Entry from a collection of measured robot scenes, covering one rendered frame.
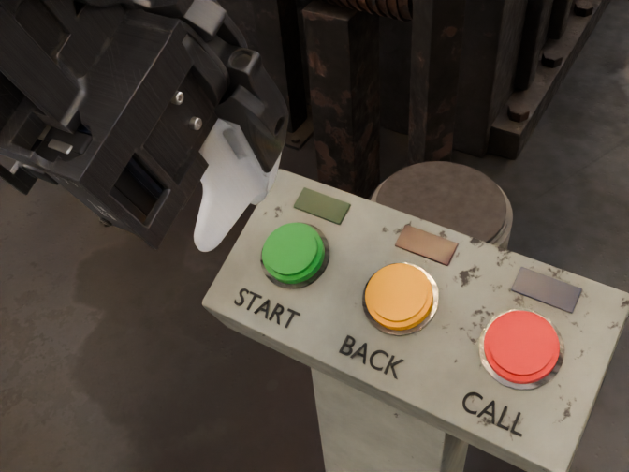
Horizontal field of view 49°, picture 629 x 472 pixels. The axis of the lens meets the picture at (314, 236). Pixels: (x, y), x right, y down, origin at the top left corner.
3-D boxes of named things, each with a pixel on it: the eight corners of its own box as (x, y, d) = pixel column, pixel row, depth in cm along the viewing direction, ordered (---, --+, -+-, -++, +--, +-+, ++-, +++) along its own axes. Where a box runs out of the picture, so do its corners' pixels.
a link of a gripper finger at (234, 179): (208, 274, 35) (118, 190, 27) (261, 178, 37) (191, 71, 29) (259, 296, 34) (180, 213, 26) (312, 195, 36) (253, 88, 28)
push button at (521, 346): (500, 308, 41) (500, 298, 39) (568, 334, 39) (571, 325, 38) (474, 369, 40) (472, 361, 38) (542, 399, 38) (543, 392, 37)
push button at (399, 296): (387, 263, 44) (382, 252, 42) (445, 286, 42) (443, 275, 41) (358, 318, 43) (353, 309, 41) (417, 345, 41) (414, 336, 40)
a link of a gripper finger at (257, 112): (208, 158, 32) (114, 36, 25) (226, 127, 33) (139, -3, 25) (294, 187, 31) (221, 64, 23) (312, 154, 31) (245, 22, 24)
